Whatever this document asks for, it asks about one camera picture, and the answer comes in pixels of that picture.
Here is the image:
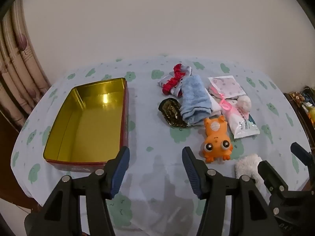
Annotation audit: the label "brown floral item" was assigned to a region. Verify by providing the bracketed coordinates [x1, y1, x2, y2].
[289, 91, 308, 106]

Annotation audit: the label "white floral packet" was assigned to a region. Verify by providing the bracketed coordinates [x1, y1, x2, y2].
[208, 75, 246, 99]

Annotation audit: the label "white fluffy sock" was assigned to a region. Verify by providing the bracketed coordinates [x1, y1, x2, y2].
[234, 154, 265, 190]

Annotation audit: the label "pink ribbon bow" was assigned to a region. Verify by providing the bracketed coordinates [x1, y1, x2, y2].
[212, 88, 233, 113]

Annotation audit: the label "dark wooden cabinet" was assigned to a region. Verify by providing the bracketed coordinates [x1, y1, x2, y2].
[283, 92, 315, 150]

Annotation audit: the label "blue towel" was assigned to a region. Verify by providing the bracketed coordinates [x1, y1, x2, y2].
[180, 75, 213, 126]

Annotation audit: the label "white cloth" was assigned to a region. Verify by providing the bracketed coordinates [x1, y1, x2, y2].
[209, 96, 223, 116]

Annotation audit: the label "white pompom ball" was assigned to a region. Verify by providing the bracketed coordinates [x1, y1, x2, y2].
[236, 95, 252, 112]

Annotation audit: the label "pink wet wipes packet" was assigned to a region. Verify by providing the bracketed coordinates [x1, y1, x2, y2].
[223, 98, 261, 139]

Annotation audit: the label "gold and red tin box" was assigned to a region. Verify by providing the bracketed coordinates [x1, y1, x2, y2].
[42, 78, 130, 171]

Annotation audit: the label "black and gold pouch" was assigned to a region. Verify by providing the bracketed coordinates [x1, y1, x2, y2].
[158, 98, 189, 128]

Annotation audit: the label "red and white socks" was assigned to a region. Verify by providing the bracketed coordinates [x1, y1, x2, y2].
[157, 63, 194, 97]

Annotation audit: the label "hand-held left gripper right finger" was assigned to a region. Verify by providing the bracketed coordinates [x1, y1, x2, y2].
[182, 147, 282, 236]

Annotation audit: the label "orange frog toy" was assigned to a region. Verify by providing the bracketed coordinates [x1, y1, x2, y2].
[200, 115, 234, 163]

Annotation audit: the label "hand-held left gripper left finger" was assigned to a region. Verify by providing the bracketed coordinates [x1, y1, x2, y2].
[25, 146, 130, 236]

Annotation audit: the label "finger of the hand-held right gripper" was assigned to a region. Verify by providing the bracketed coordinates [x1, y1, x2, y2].
[290, 142, 315, 171]
[257, 160, 290, 197]

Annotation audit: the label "beige patterned curtain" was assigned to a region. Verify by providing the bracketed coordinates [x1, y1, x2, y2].
[0, 0, 51, 131]

